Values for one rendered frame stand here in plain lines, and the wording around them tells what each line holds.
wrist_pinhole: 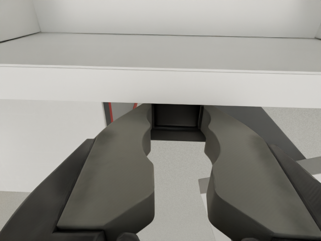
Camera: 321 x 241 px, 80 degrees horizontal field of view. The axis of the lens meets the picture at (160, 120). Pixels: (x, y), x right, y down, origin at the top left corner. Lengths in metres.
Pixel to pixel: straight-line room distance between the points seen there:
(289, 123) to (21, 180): 1.33
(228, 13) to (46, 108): 0.27
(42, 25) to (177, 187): 1.51
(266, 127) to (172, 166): 0.94
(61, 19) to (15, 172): 0.34
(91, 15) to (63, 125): 0.20
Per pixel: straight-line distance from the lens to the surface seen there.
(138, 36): 0.17
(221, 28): 0.18
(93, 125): 0.32
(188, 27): 0.18
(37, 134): 0.38
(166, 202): 1.76
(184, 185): 1.59
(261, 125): 0.63
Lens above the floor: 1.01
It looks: 58 degrees down
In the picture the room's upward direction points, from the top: 176 degrees counter-clockwise
